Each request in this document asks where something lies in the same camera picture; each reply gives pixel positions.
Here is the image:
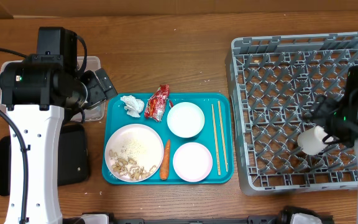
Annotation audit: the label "small white cup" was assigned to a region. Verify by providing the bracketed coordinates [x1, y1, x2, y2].
[297, 126, 328, 155]

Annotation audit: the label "white bowl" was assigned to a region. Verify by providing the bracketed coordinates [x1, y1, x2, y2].
[167, 102, 205, 138]

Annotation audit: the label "red snack wrapper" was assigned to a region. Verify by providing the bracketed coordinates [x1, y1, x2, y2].
[144, 85, 173, 122]

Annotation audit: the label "black plastic tray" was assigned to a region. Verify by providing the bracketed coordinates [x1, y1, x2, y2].
[0, 124, 90, 197]

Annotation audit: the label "wooden chopstick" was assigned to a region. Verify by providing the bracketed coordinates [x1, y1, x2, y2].
[218, 101, 228, 172]
[211, 104, 221, 175]

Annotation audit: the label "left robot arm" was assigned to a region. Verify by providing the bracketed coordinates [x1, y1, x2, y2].
[0, 27, 117, 223]

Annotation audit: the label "grey dishwasher rack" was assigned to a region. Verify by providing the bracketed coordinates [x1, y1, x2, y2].
[226, 32, 358, 195]

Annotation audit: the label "clear plastic storage bin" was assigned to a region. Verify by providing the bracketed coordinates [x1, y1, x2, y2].
[0, 55, 106, 123]

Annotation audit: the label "teal serving tray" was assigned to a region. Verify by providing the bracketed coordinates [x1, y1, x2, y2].
[102, 93, 234, 185]

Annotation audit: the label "food scraps on plate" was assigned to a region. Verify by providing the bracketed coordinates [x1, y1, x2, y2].
[107, 149, 160, 182]

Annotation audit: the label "white plate with food scraps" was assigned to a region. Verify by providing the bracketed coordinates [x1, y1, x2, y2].
[104, 124, 165, 183]

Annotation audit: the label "orange carrot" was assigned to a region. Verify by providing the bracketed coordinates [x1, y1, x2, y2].
[160, 140, 171, 180]

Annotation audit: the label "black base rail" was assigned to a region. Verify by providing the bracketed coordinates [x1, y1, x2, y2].
[62, 206, 334, 224]

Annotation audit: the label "white tissue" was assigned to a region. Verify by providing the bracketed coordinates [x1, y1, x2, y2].
[120, 95, 145, 118]

